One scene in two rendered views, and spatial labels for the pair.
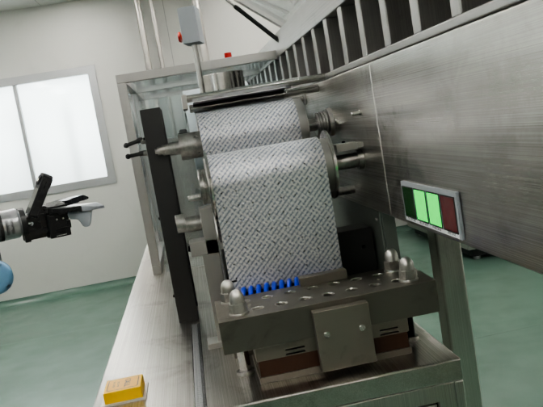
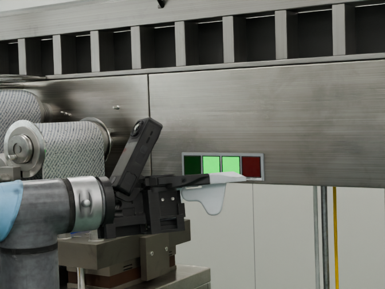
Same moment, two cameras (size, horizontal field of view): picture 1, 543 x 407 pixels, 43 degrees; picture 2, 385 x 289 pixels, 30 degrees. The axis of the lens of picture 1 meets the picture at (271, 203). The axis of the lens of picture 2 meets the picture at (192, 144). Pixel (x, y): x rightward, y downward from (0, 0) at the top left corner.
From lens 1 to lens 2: 1.27 m
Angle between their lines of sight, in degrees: 51
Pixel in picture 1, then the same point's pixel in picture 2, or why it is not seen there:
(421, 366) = (196, 272)
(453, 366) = (208, 272)
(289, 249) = not seen: hidden behind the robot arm
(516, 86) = (338, 97)
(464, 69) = (287, 86)
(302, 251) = not seen: hidden behind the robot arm
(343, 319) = (157, 242)
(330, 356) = (151, 269)
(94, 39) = not seen: outside the picture
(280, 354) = (121, 270)
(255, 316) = (114, 241)
